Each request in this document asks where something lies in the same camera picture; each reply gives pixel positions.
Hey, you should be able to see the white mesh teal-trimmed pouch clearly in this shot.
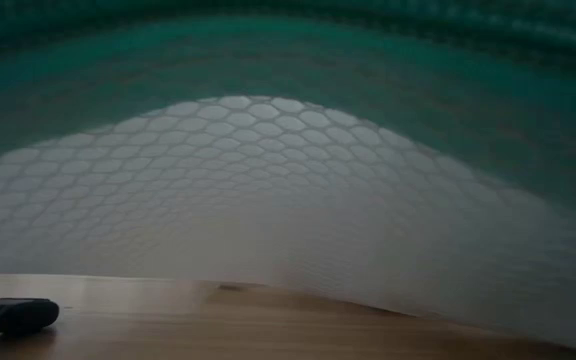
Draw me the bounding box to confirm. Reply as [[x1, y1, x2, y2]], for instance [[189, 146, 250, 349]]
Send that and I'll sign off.
[[0, 0, 576, 354]]

